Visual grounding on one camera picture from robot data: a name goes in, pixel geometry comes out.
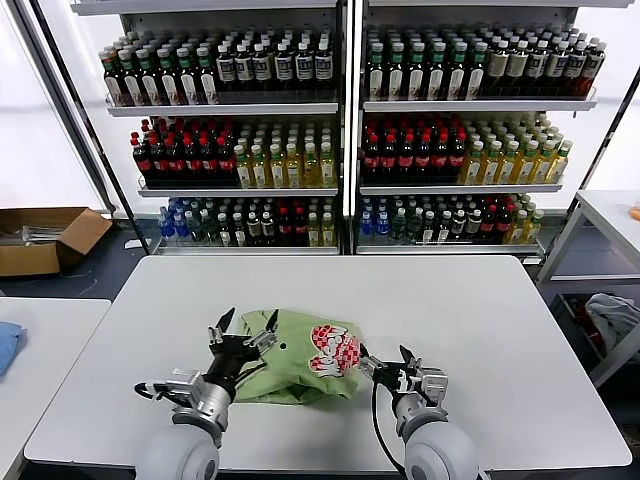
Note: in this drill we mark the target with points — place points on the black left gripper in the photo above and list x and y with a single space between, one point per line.
232 357

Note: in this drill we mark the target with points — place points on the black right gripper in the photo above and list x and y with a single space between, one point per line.
400 380

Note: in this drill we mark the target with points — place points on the green polo shirt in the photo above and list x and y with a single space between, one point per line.
295 360

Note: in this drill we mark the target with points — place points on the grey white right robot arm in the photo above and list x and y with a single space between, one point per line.
440 450

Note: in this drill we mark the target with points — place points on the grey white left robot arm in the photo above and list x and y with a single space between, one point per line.
180 450

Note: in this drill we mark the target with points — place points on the small dark bottle white cap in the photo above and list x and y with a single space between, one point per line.
430 230
241 234
226 234
444 230

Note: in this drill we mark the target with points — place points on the dark bottle pale label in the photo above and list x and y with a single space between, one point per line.
255 230
270 230
475 225
459 225

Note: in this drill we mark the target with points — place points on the small cola bottle red cap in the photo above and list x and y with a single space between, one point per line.
286 230
490 226
504 226
301 230

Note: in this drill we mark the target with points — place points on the small blue drink bottle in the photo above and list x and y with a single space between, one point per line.
369 226
182 230
384 226
166 229

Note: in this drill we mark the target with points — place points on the small yellow juice bottle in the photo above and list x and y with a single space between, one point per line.
534 229
329 232
518 230
315 232

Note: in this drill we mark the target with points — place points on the clear green water bottle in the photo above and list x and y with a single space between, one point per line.
400 227
415 227

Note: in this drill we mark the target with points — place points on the white paper scrap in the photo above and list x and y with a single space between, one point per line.
135 245

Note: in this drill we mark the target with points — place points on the yellow juice bottle white cap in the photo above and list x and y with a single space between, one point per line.
312 172
560 165
491 167
544 166
329 172
508 167
473 167
295 172
526 167
245 172
261 172
278 172

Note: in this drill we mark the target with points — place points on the black slanted pole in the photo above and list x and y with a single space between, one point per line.
601 150
124 200

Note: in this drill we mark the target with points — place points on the black storage crate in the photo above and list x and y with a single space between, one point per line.
565 312

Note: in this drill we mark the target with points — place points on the red cloth item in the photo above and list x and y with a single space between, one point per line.
596 334

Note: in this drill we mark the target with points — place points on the brown cardboard box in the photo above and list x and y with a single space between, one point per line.
32 260

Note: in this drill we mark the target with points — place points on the grey metal rods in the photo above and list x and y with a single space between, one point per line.
42 235

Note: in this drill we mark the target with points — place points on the grey metal shelf unit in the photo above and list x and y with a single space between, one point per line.
222 111
477 106

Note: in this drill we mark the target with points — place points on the grey blue cloth pile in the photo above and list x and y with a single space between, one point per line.
615 315

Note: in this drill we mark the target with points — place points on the blue folded cloth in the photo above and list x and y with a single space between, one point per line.
7 350

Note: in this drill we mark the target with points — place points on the dark tea bottle green collar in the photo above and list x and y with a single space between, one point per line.
476 77
416 80
376 80
396 80
150 87
457 79
170 87
437 80
208 85
189 86
131 87

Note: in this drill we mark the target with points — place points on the dark bottle blue white label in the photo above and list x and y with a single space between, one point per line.
304 67
284 67
226 70
244 69
537 65
262 69
576 66
556 65
324 67
592 67

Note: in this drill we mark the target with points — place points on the dark tea bottle orange collar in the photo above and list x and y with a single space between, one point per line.
113 87

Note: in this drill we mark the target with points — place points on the small orange object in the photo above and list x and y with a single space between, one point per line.
636 212

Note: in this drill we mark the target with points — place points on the dark bottle beige label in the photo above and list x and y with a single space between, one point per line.
496 67
516 66

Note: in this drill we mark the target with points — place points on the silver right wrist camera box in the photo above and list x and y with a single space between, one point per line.
434 387

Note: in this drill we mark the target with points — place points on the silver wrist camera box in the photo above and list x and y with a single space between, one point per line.
185 385
434 387

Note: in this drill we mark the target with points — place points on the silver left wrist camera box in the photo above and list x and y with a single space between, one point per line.
185 385

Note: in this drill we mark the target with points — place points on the grey metal frame table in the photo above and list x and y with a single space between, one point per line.
567 235

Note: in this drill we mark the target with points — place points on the grey slanted frame beam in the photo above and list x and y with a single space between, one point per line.
70 115

